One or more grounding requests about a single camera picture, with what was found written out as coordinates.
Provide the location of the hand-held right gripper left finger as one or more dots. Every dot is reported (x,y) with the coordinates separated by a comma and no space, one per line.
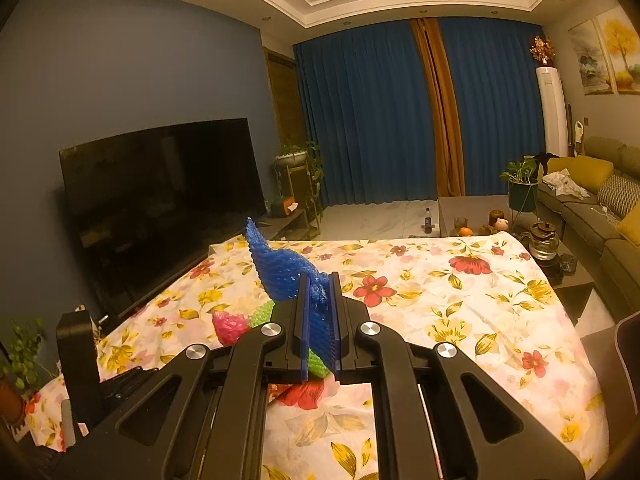
(305,330)

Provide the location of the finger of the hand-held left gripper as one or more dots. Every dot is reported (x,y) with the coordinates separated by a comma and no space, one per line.
(130,385)

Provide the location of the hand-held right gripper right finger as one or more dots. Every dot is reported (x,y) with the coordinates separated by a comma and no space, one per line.
(336,330)

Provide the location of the blue foam net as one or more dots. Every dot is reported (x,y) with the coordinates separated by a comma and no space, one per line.
(280,270)

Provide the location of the grey plastic bin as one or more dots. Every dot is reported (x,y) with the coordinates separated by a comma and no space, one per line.
(631,355)

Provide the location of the green foam net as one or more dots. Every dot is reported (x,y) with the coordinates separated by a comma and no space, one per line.
(260,316)

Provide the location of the small leafy plant brown pot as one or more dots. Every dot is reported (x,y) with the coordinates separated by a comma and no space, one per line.
(20,355)

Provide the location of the pink foam net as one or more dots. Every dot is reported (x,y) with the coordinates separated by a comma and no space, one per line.
(227,327)

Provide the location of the dark television stand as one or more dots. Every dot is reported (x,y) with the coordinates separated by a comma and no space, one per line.
(295,225)

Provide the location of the floral tablecloth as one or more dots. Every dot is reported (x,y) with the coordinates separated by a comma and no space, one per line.
(450,335)

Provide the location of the tissue box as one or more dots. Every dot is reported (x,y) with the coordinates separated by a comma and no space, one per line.
(290,206)

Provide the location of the dark bottle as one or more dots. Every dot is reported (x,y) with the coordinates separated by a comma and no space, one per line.
(428,222)

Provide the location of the glass cup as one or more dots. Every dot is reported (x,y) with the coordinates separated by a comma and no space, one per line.
(460,225)

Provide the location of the trailing plant in white pot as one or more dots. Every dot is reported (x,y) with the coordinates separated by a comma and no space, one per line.
(292,159)

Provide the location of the black flat television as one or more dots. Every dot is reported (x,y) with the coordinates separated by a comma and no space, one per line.
(160,195)

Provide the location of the pink pig toy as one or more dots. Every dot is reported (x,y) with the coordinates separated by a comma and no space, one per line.
(500,225)

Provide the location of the brown jar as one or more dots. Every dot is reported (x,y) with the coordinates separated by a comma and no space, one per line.
(495,214)

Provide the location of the blue curtain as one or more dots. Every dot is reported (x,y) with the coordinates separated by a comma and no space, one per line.
(495,110)
(365,120)

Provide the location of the brown wooden screen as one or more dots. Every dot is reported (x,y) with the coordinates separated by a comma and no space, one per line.
(282,110)

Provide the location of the glass teapot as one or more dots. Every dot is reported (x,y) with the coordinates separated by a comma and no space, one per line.
(544,245)

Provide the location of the plant in dark green pot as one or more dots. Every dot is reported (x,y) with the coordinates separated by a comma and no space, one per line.
(522,195)

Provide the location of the dark ashtray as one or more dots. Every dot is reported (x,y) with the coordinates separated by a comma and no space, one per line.
(569,264)

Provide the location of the dark coffee table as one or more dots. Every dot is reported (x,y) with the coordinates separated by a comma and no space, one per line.
(575,290)

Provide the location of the orange curtain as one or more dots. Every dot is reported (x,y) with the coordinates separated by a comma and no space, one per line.
(440,110)

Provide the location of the grey green sofa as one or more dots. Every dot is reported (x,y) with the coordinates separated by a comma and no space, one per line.
(580,220)

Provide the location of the black cloth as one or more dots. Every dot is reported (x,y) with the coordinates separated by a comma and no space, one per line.
(545,157)

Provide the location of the white cloth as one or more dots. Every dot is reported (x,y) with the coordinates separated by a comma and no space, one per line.
(565,184)

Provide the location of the yellow cushion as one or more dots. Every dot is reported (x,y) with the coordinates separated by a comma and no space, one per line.
(631,227)
(585,172)

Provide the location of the white standing air conditioner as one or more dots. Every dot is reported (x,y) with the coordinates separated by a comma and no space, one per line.
(552,110)

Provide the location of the white stick vacuum cleaner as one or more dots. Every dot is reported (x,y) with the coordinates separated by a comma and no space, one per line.
(577,135)

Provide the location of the black white patterned cushion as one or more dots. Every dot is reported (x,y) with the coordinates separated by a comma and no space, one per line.
(622,195)

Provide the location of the gold red ornament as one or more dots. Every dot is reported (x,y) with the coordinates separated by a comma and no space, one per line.
(542,50)

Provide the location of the grey landscape painting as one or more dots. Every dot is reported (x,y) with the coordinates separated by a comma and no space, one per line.
(590,60)

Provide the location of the yellow tree painting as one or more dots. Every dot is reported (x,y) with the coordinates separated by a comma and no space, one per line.
(622,50)

